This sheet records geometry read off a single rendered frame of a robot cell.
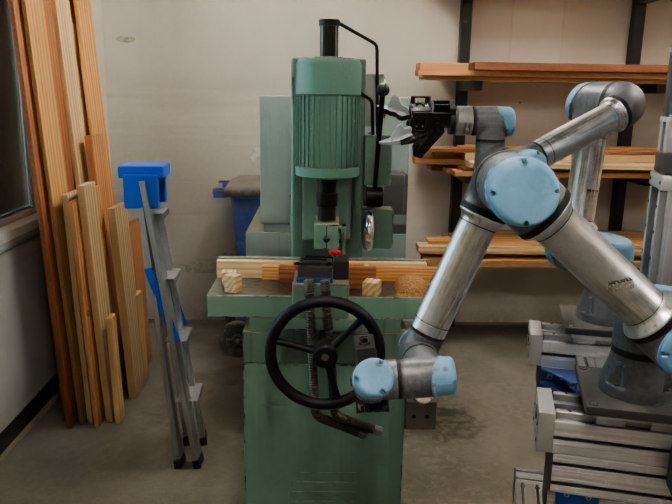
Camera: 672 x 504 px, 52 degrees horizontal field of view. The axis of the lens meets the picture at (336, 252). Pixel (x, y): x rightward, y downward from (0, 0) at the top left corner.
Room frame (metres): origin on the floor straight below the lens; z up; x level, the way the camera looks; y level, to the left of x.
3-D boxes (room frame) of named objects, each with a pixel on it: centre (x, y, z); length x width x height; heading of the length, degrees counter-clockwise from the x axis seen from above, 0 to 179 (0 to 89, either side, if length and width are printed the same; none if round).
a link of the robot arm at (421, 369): (1.23, -0.17, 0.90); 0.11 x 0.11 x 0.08; 0
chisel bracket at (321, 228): (1.90, 0.03, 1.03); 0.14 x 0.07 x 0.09; 1
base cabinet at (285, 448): (2.00, 0.03, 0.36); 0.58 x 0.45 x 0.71; 1
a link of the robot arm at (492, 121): (1.80, -0.40, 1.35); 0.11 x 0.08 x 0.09; 91
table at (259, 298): (1.77, 0.04, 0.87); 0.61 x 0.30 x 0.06; 91
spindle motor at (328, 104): (1.88, 0.03, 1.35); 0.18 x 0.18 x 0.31
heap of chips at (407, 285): (1.80, -0.21, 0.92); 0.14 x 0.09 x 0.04; 1
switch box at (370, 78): (2.20, -0.11, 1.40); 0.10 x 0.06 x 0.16; 1
